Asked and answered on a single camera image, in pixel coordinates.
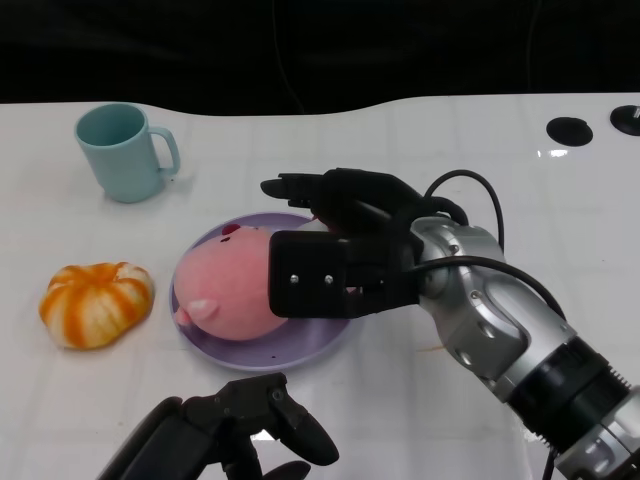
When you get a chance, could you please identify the orange white pumpkin toy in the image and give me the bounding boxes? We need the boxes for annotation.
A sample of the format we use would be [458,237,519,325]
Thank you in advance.
[38,261,156,351]

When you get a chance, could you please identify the black round table grommet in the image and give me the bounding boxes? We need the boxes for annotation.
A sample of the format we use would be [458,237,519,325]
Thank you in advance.
[545,116,595,147]
[609,104,640,136]

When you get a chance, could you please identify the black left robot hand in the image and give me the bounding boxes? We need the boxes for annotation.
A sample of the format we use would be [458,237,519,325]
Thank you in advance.
[93,372,340,480]

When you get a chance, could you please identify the lavender plastic plate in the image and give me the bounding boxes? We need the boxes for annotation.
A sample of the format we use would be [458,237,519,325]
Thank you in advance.
[168,211,362,373]

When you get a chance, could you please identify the pink plush beaver doll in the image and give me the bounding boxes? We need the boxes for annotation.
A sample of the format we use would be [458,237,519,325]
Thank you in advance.
[172,219,362,343]

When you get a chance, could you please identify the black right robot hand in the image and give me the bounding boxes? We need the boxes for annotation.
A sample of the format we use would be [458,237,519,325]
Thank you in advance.
[259,168,426,321]

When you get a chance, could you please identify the teal plastic mug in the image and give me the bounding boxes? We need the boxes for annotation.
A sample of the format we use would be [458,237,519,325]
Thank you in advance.
[74,101,182,204]

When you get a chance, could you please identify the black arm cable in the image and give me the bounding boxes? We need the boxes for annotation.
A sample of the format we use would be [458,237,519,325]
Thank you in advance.
[399,169,569,321]

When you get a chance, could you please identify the thin black background cable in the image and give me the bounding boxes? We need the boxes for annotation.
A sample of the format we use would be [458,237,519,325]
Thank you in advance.
[273,0,305,114]

